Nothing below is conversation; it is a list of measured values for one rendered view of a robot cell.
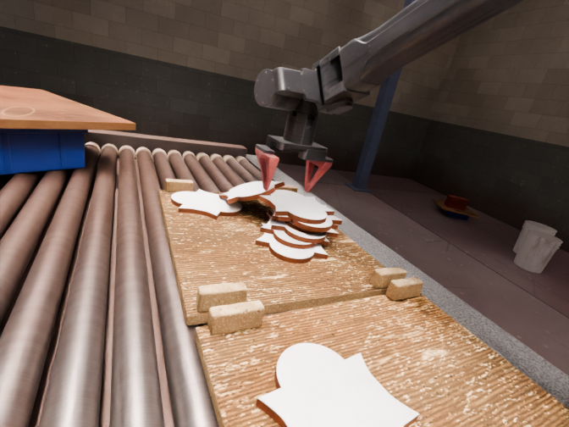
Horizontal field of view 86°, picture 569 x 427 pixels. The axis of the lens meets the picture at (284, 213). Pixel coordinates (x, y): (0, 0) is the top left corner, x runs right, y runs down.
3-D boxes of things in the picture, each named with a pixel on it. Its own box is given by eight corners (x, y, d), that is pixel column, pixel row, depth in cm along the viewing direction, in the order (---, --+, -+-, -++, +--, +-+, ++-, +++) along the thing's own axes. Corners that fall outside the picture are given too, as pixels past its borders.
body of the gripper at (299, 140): (264, 144, 59) (272, 104, 57) (308, 149, 64) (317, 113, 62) (279, 152, 54) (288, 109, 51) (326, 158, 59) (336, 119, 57)
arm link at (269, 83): (357, 107, 50) (351, 54, 50) (307, 96, 42) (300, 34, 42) (306, 128, 59) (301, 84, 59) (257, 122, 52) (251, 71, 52)
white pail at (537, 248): (505, 259, 331) (521, 229, 318) (521, 258, 344) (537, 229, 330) (533, 275, 306) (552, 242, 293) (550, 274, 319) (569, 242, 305)
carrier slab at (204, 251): (295, 200, 84) (296, 195, 84) (405, 293, 51) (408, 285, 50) (157, 196, 68) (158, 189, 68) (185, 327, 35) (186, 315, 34)
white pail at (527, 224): (542, 264, 340) (560, 234, 327) (510, 252, 354) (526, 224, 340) (538, 255, 365) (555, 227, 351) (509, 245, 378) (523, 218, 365)
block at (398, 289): (411, 290, 49) (417, 274, 48) (420, 296, 48) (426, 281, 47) (383, 294, 46) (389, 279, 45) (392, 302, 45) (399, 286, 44)
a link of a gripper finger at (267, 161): (248, 183, 61) (256, 135, 58) (279, 185, 65) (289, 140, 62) (262, 196, 56) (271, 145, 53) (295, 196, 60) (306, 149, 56)
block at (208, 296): (241, 297, 39) (245, 280, 38) (246, 307, 38) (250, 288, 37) (193, 303, 36) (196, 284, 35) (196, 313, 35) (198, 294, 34)
